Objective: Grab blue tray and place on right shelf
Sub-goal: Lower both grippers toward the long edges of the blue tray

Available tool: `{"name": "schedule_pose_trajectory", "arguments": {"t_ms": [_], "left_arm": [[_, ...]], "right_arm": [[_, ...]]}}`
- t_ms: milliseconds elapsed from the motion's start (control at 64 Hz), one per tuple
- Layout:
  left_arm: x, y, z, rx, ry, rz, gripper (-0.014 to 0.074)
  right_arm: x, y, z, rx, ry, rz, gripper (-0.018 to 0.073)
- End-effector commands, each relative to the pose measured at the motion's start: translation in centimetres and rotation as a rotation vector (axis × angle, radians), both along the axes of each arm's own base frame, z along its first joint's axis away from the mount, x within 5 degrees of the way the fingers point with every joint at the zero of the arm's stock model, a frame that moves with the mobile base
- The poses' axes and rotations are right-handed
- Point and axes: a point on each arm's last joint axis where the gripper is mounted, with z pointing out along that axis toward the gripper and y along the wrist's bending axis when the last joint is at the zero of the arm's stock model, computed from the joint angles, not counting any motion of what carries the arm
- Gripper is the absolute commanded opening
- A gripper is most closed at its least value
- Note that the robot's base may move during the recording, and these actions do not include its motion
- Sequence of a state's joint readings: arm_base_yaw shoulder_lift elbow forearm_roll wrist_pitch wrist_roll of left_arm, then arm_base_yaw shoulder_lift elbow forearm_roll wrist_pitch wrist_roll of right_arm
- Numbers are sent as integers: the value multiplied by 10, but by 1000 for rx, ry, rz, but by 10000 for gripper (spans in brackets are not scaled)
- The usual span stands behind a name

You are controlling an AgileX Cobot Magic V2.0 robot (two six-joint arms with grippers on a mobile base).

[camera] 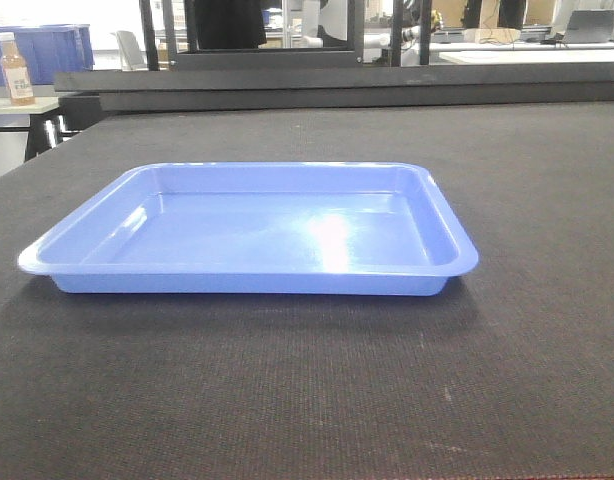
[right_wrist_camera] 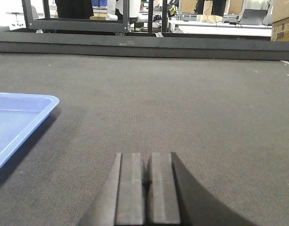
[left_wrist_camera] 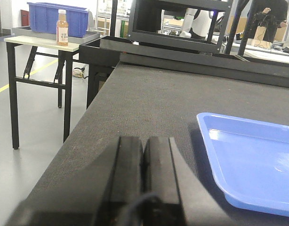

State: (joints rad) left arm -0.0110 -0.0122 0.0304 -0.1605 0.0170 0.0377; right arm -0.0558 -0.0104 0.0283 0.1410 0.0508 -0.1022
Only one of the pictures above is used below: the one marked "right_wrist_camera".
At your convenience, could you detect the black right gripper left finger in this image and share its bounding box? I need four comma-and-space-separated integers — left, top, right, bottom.
78, 153, 145, 226

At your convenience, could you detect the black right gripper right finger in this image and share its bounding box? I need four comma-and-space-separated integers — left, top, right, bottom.
146, 153, 255, 226

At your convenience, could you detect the blue plastic tray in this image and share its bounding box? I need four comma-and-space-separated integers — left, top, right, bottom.
0, 92, 60, 169

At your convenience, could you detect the white background table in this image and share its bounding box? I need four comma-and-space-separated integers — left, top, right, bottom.
168, 20, 272, 37

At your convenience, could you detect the open grey laptop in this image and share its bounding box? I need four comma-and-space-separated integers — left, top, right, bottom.
238, 9, 268, 25

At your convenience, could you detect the cardboard box at right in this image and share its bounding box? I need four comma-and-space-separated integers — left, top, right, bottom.
271, 0, 289, 41

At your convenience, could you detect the black raised table edge rail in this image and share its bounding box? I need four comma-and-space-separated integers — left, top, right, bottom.
0, 29, 289, 61

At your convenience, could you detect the black metal cart frame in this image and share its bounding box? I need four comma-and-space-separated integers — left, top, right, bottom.
22, 0, 130, 33

